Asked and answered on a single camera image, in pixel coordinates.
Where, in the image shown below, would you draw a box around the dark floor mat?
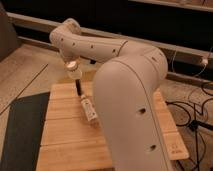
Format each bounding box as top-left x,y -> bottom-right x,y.
0,92 -> 50,171

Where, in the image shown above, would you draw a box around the white marker bottle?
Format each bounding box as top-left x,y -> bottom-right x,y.
81,95 -> 98,123

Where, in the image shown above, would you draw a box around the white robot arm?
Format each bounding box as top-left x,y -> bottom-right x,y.
49,19 -> 173,171

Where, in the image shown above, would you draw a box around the wooden wall shelf rail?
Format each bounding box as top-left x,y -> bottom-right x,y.
7,12 -> 213,65

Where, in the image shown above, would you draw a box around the wooden table board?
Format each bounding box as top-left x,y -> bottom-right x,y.
36,83 -> 189,171

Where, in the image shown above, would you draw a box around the white wall cable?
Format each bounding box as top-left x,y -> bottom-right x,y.
170,43 -> 213,78

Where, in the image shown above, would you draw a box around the black floor cables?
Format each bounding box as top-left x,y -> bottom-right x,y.
166,80 -> 213,171

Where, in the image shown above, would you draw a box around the black eraser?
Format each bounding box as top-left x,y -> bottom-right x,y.
75,79 -> 82,96

